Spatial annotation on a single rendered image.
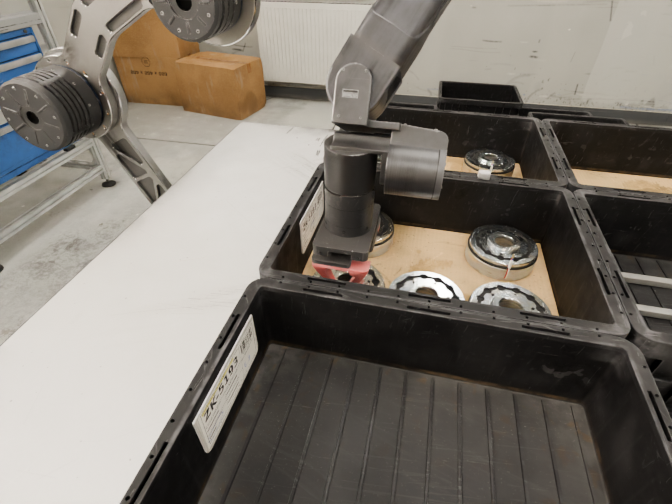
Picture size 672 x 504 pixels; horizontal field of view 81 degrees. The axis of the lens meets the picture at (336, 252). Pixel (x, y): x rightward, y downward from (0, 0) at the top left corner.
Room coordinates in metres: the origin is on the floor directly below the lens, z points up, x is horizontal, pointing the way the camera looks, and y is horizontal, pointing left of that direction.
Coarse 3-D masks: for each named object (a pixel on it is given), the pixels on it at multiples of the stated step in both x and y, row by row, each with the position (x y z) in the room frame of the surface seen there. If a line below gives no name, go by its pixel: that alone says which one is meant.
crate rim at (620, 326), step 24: (312, 192) 0.53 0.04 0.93; (552, 192) 0.53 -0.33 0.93; (288, 216) 0.46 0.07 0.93; (576, 216) 0.46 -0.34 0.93; (264, 264) 0.36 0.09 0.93; (600, 264) 0.36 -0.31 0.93; (336, 288) 0.32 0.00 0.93; (360, 288) 0.32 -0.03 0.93; (384, 288) 0.32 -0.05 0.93; (600, 288) 0.32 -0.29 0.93; (480, 312) 0.28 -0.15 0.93; (504, 312) 0.28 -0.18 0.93; (528, 312) 0.28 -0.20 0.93; (624, 312) 0.28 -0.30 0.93; (624, 336) 0.25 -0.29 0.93
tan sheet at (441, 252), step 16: (400, 240) 0.53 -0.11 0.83; (416, 240) 0.53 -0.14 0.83; (432, 240) 0.53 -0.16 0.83; (448, 240) 0.53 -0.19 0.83; (464, 240) 0.53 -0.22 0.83; (384, 256) 0.49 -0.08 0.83; (400, 256) 0.49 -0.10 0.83; (416, 256) 0.49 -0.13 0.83; (432, 256) 0.49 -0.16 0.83; (448, 256) 0.49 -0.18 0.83; (464, 256) 0.49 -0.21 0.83; (304, 272) 0.45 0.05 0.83; (384, 272) 0.45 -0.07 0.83; (400, 272) 0.45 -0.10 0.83; (432, 272) 0.45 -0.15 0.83; (448, 272) 0.45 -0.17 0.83; (464, 272) 0.45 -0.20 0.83; (544, 272) 0.45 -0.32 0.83; (464, 288) 0.42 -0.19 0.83; (528, 288) 0.42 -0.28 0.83; (544, 288) 0.42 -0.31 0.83
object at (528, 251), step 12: (480, 228) 0.52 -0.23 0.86; (492, 228) 0.53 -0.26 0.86; (504, 228) 0.53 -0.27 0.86; (480, 240) 0.49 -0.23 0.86; (528, 240) 0.49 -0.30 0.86; (480, 252) 0.46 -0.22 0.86; (492, 252) 0.46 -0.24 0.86; (516, 252) 0.46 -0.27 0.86; (528, 252) 0.47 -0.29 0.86; (504, 264) 0.44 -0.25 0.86; (516, 264) 0.44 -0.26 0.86; (528, 264) 0.44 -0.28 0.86
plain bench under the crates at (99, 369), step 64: (256, 128) 1.34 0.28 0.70; (320, 128) 1.34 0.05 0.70; (192, 192) 0.91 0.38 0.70; (256, 192) 0.91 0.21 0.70; (128, 256) 0.65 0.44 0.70; (192, 256) 0.65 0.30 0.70; (256, 256) 0.65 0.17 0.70; (64, 320) 0.47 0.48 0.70; (128, 320) 0.47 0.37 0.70; (192, 320) 0.47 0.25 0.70; (0, 384) 0.34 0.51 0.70; (64, 384) 0.34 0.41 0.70; (128, 384) 0.34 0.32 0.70; (0, 448) 0.25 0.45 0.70; (64, 448) 0.25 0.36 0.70; (128, 448) 0.25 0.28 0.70
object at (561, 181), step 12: (396, 108) 0.89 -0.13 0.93; (408, 108) 0.88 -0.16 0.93; (420, 108) 0.88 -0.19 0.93; (516, 120) 0.83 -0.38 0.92; (528, 120) 0.82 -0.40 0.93; (540, 120) 0.81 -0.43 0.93; (540, 132) 0.75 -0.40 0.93; (552, 156) 0.64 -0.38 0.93; (552, 168) 0.60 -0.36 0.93; (504, 180) 0.56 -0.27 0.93; (516, 180) 0.56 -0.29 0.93; (528, 180) 0.56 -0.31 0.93; (540, 180) 0.56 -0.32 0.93; (564, 180) 0.56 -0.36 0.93
